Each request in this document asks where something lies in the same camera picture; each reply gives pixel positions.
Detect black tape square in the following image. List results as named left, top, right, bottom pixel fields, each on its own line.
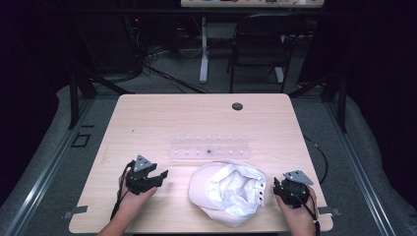
left=70, top=132, right=92, bottom=148

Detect person's right hand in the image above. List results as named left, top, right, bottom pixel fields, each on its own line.
left=274, top=186, right=319, bottom=228

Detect light desk top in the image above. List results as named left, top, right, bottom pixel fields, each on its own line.
left=180, top=0, right=326, bottom=9

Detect black floor cables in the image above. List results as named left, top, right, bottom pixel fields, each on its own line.
left=143, top=62, right=211, bottom=95

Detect black metal stand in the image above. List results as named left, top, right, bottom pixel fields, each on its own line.
left=67, top=67, right=136, bottom=130
left=288, top=67, right=349, bottom=134

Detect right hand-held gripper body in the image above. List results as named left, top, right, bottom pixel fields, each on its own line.
left=276, top=169, right=315, bottom=209

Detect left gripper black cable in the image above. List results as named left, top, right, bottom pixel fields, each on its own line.
left=110, top=159, right=136, bottom=221

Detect thin black cable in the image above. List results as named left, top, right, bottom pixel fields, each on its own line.
left=302, top=134, right=329, bottom=185

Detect black chair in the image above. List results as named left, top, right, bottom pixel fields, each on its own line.
left=226, top=13, right=305, bottom=94

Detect clear plastic rack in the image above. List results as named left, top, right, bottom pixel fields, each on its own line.
left=169, top=132, right=252, bottom=161

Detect white desk leg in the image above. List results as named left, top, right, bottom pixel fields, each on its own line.
left=273, top=66, right=285, bottom=84
left=199, top=16, right=210, bottom=85

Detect grey metal bracket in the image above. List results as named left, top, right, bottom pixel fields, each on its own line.
left=317, top=206, right=342, bottom=217
left=62, top=205, right=89, bottom=220

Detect aluminium floor rail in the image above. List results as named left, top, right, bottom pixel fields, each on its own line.
left=0, top=97, right=96, bottom=236
left=324, top=97, right=398, bottom=236

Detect white cap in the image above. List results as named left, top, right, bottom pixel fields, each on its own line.
left=188, top=159, right=268, bottom=228

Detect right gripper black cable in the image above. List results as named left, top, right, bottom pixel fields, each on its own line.
left=287, top=185, right=322, bottom=236

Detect person's left hand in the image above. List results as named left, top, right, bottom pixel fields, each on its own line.
left=120, top=170, right=158, bottom=215

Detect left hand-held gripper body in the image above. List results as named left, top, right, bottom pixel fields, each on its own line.
left=126, top=154, right=158, bottom=196

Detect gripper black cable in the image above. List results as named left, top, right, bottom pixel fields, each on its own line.
left=287, top=185, right=322, bottom=236
left=110, top=159, right=136, bottom=221

